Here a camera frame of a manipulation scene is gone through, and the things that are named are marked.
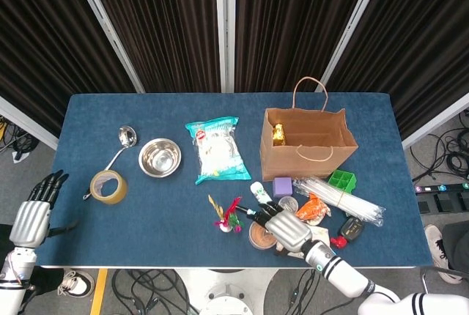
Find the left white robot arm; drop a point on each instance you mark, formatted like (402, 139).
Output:
(12, 285)

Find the purple cube box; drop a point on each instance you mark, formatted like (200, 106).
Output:
(282, 186)

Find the white partition frame post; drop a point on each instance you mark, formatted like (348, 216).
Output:
(225, 25)
(106, 25)
(351, 25)

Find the small white plastic bottle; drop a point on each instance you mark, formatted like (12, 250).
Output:
(260, 192)

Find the teal pen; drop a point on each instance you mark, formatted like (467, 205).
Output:
(243, 209)

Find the teal white snack bag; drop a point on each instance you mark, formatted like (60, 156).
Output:
(218, 150)

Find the small red clip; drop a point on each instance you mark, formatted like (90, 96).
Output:
(339, 242)

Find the black key fob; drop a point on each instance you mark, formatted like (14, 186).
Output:
(351, 229)

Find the green plastic grid tray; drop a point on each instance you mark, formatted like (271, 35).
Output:
(342, 179)

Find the brown cup with lid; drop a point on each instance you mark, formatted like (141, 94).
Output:
(258, 238)

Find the black pleated curtain panel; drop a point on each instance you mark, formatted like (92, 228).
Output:
(44, 44)
(161, 25)
(421, 44)
(293, 25)

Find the yellow floor tape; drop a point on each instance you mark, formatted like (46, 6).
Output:
(99, 291)

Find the white partition base rail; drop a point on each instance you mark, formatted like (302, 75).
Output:
(436, 124)
(25, 122)

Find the brown packing tape roll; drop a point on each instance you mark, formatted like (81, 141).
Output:
(119, 192)

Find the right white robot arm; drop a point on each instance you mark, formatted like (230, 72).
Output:
(344, 271)

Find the white paper pouch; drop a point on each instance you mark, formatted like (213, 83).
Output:
(320, 234)

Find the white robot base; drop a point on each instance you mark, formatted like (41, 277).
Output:
(227, 293)

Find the orange snack packet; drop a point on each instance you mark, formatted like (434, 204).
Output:
(311, 210)

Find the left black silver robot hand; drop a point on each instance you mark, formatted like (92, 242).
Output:
(31, 224)

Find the white sneaker with laces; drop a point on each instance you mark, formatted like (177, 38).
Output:
(75, 282)

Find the black trouser leg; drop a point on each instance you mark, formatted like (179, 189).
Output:
(458, 245)

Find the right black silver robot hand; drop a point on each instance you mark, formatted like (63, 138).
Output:
(289, 230)

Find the colourful feather shuttlecock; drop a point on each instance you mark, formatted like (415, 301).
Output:
(229, 218)

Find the yellow biscuit packet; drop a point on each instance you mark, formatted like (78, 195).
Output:
(278, 133)

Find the stainless steel ladle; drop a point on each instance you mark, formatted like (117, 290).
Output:
(127, 135)

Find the stainless steel bowl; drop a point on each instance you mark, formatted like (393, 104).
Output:
(160, 157)

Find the clear plastic straw bundle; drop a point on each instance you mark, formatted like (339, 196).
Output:
(351, 203)

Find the black floor pedal box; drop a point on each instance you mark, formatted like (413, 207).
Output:
(445, 203)

